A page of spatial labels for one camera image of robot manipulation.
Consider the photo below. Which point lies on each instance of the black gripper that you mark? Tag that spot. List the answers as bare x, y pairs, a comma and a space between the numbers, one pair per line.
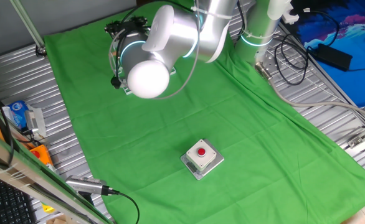
127, 26

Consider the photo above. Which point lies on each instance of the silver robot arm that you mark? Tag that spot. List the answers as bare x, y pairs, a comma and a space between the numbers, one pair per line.
157, 40

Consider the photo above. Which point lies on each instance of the blue tissue pack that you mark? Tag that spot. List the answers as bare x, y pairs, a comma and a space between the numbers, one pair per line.
17, 112

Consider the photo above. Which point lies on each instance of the grey box small red button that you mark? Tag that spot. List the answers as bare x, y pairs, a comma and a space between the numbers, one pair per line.
201, 154

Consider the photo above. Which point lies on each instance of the orange box red button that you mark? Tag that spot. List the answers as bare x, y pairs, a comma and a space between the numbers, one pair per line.
44, 155

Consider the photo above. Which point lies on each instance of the green cloth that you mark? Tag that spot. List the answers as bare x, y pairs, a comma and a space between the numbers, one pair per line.
232, 140

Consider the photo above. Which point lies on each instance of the white power plug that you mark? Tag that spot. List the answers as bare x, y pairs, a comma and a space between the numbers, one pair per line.
290, 17

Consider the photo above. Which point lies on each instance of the wooden blocks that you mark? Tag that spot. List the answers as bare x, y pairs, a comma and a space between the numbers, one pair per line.
56, 221

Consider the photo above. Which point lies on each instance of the black power adapter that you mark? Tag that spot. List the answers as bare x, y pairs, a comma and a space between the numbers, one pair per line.
335, 57

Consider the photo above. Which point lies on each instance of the black keyboard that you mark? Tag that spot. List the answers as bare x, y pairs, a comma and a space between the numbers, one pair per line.
5, 205

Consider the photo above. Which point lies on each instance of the blue patterned mat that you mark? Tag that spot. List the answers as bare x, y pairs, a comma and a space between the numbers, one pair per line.
363, 81

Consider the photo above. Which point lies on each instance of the aluminium frame bar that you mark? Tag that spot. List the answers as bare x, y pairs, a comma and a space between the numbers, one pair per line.
361, 138
20, 175
26, 23

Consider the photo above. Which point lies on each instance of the ribbed silver camera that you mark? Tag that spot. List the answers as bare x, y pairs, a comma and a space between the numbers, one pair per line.
31, 119

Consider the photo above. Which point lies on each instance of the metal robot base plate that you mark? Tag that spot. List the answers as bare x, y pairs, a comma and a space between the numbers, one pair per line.
271, 62

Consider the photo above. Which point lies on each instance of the silver depth camera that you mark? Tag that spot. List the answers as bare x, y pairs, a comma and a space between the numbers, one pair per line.
86, 185

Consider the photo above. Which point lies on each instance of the black camera stand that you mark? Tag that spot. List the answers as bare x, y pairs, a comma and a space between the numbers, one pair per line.
87, 197

